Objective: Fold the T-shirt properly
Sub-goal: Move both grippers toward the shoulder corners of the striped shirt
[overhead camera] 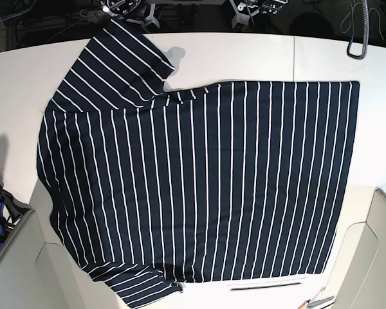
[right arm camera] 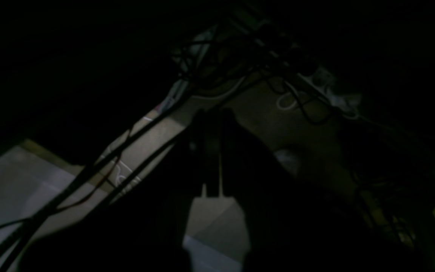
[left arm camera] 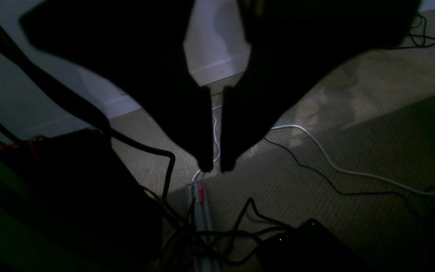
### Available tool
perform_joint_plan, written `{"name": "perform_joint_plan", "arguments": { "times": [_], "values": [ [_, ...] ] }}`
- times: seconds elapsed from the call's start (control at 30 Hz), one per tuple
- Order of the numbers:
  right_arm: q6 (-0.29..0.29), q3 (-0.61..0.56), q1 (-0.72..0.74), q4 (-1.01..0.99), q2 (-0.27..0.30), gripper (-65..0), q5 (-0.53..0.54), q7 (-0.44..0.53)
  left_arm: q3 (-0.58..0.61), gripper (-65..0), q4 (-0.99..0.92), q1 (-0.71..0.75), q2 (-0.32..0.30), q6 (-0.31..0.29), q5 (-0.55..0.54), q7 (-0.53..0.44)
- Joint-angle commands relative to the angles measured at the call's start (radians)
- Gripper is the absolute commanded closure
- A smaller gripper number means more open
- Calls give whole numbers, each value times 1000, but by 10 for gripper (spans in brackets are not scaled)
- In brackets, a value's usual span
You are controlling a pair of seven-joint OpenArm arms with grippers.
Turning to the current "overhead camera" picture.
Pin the navy white striped T-shirt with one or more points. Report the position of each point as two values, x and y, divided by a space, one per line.
230 181

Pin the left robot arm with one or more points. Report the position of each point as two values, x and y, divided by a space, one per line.
245 11

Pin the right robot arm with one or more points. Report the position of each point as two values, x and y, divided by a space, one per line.
132 11

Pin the white power strip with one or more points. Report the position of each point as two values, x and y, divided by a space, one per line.
92 16

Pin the grey tool at bottom edge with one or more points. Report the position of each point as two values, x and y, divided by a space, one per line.
318 301

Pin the grey seat left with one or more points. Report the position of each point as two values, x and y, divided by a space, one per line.
35 273

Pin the grey seat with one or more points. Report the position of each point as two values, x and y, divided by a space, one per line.
35 273
358 278

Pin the grey seat right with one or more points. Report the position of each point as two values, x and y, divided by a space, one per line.
358 278

